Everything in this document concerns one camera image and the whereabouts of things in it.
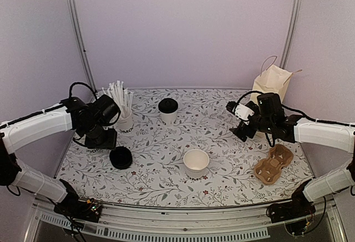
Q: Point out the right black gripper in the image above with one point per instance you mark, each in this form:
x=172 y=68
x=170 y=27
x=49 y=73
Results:
x=241 y=127

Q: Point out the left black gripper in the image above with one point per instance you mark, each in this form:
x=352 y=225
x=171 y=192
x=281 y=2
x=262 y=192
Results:
x=109 y=144

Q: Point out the beige paper takeout bag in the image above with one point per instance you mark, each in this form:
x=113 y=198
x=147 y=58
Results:
x=273 y=78

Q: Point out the white paper coffee cup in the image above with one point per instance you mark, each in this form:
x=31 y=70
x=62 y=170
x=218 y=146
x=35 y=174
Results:
x=168 y=118

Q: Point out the black plastic cup lid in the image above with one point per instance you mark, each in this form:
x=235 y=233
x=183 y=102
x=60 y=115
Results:
x=168 y=105

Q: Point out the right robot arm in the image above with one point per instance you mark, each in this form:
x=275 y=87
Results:
x=267 y=115

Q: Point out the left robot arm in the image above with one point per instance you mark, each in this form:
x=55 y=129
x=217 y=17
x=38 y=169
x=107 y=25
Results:
x=92 y=121

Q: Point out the white cup holding straws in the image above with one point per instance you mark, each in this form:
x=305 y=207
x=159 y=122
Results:
x=125 y=124

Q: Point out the stack of black lids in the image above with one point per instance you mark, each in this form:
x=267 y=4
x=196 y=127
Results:
x=121 y=158

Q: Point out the bundle of wrapped white straws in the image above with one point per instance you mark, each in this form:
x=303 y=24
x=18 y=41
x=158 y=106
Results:
x=123 y=97

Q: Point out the brown cardboard cup carrier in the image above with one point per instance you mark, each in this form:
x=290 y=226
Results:
x=269 y=169

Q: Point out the floral patterned table mat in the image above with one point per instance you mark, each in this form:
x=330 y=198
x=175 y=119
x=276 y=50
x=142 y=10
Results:
x=157 y=176

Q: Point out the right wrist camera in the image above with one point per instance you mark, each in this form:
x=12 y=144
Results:
x=239 y=110

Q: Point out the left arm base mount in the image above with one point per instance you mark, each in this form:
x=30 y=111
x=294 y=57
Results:
x=80 y=207

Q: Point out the front aluminium rail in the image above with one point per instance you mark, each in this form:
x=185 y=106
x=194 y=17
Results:
x=138 y=223

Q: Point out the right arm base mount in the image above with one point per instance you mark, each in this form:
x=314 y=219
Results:
x=299 y=206

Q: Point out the left metal frame post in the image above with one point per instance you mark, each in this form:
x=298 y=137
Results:
x=73 y=12

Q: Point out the metal frame post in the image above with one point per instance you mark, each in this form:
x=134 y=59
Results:
x=73 y=12
x=296 y=5

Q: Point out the right metal frame post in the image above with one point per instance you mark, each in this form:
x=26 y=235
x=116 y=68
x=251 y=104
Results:
x=296 y=5

